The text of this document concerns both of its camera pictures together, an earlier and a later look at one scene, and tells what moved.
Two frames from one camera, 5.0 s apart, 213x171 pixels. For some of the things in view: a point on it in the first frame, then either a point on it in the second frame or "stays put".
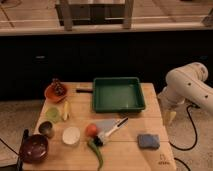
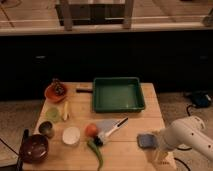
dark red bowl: [34, 149] stays put
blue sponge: [148, 141] stays put
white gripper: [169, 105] → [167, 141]
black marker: [84, 91] stays put
